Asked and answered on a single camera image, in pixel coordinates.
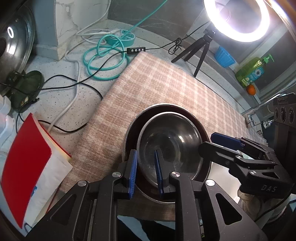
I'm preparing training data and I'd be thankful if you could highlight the pink plaid cloth mat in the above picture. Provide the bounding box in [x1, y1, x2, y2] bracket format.
[60, 52, 266, 192]

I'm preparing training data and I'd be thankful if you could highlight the black inline light controller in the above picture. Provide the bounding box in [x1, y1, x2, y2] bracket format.
[126, 47, 146, 55]

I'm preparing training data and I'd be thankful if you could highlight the steel pot lid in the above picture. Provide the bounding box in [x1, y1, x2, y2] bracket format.
[1, 5, 36, 96]

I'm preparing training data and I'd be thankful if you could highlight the black power cable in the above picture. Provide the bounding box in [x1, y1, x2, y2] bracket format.
[0, 21, 211, 134]

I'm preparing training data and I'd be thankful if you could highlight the white power cable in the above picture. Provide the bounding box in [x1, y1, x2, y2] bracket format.
[47, 0, 121, 133]

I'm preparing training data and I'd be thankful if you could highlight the small stainless steel bowl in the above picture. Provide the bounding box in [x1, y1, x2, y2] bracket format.
[137, 111, 203, 187]

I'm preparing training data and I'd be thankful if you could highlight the teal coiled cable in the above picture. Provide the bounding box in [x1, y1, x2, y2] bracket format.
[82, 0, 168, 81]

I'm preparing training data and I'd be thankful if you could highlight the black camera box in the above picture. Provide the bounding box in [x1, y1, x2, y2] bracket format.
[273, 93, 295, 162]

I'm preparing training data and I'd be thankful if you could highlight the dark green object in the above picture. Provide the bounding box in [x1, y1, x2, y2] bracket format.
[6, 70, 45, 113]

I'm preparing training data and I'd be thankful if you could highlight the white ring light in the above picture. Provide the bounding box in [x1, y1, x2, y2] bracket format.
[204, 0, 270, 43]

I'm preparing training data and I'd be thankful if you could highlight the red white book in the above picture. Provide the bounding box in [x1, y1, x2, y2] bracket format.
[1, 113, 73, 236]

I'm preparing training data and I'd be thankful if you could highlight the blue plastic cup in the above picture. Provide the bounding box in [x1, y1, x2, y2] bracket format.
[214, 46, 235, 68]

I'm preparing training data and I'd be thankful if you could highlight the white knit gloved hand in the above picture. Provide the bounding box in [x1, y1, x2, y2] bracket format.
[237, 190, 282, 220]

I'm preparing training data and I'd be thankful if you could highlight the teal round power strip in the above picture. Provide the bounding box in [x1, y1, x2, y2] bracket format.
[106, 29, 135, 47]

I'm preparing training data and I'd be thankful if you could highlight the small orange fruit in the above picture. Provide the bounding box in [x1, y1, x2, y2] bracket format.
[245, 84, 256, 96]

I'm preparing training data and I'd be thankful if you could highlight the green dish soap bottle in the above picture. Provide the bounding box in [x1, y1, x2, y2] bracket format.
[235, 54, 274, 88]

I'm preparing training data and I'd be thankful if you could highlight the large stainless steel bowl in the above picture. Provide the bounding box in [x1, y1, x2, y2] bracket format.
[122, 103, 211, 204]

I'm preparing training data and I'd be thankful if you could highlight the chrome sink faucet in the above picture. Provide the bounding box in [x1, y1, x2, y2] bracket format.
[241, 92, 287, 128]

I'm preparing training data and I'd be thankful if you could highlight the black mini tripod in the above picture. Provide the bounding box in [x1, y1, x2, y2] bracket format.
[171, 30, 216, 77]

